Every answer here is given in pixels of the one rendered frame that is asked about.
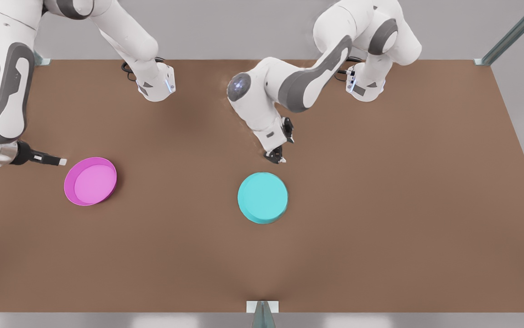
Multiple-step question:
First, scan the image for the pink plate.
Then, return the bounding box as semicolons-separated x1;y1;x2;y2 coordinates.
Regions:
64;157;118;206

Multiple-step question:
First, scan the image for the blue plate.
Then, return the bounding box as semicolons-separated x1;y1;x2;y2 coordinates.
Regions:
237;172;289;225

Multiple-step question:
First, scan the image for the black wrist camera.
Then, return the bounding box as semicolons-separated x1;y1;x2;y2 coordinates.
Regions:
282;117;295;144

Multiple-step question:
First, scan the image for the black cable loop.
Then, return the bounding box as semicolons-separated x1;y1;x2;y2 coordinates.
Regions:
121;56;166;83
334;56;364;83

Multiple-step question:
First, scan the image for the silver frame post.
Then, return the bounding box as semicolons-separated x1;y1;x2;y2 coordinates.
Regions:
473;0;524;67
246;300;280;328

